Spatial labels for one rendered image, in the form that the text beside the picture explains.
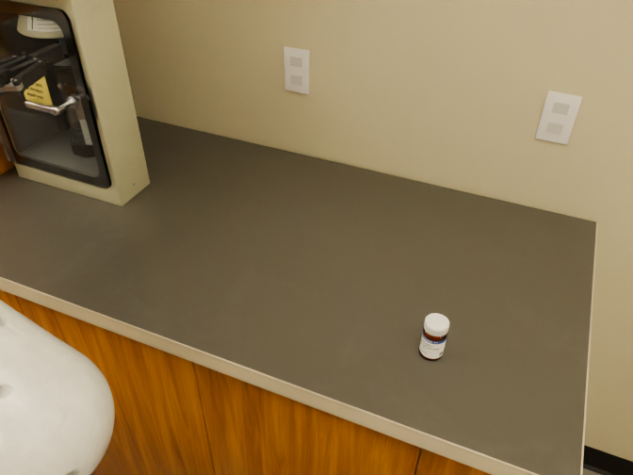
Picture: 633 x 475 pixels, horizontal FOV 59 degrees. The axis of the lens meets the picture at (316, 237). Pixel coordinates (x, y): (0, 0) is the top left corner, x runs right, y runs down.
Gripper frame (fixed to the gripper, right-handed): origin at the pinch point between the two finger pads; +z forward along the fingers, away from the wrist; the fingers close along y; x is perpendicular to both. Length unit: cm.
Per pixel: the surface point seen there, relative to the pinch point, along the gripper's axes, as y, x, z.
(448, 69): -68, 8, 48
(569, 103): -95, 11, 47
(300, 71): -32, 15, 47
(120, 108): -4.7, 14.6, 11.2
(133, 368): -24, 56, -22
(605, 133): -104, 16, 48
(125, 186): -4.7, 32.7, 7.6
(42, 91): 8.2, 10.0, 3.6
